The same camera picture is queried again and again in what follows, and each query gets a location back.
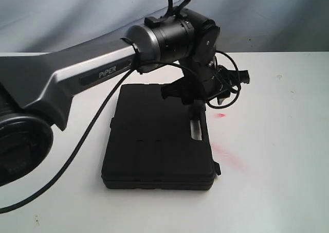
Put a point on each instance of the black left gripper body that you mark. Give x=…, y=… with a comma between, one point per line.
x=206, y=82

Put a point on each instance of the black plastic tool case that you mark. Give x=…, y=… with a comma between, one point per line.
x=157, y=143

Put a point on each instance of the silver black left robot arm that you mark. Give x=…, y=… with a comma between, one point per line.
x=37, y=91

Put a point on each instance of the white backdrop cloth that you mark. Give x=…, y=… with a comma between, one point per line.
x=246, y=25

